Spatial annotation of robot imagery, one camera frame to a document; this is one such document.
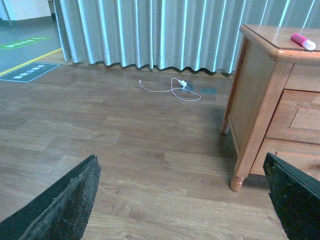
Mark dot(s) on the green floor sticker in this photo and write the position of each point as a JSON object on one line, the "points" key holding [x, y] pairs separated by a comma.
{"points": [[24, 42]]}

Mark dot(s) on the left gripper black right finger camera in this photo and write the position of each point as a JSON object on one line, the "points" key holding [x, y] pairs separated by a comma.
{"points": [[295, 197]]}

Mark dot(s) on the closed floor socket plate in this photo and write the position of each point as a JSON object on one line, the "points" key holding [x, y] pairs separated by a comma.
{"points": [[208, 91]]}

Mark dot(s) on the pink marker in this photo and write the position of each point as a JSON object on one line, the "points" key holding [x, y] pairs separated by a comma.
{"points": [[303, 41]]}

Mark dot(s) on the wooden nightstand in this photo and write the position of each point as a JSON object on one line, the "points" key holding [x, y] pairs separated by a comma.
{"points": [[274, 103]]}

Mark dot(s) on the dark floor sign sticker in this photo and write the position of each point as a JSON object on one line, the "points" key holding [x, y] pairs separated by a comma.
{"points": [[29, 72]]}

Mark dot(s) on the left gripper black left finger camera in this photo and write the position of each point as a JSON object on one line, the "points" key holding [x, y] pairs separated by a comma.
{"points": [[62, 211]]}

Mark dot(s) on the grey-green curtain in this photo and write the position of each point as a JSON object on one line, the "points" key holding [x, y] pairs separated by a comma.
{"points": [[196, 34]]}

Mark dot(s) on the open floor socket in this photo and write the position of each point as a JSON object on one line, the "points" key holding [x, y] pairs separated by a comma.
{"points": [[188, 88]]}

